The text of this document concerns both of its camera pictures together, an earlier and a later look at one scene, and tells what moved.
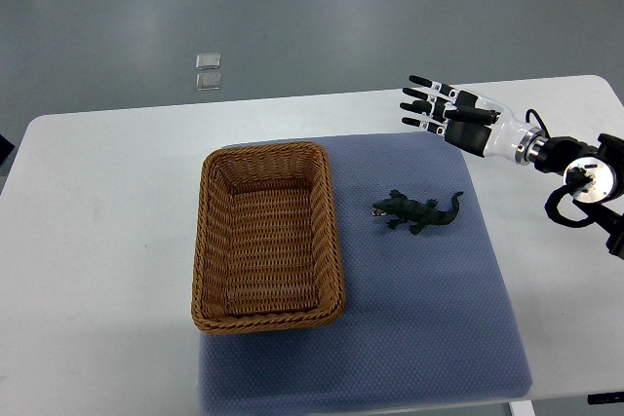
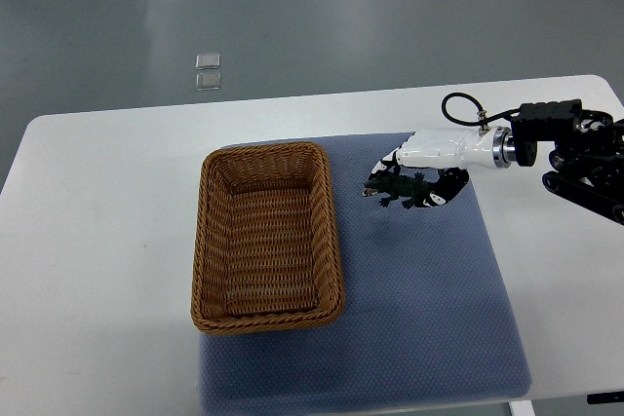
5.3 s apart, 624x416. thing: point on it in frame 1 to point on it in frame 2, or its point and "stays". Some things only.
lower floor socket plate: (207, 81) stays
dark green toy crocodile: (407, 209) to (415, 189)
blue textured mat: (450, 333) stays
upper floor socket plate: (208, 60) stays
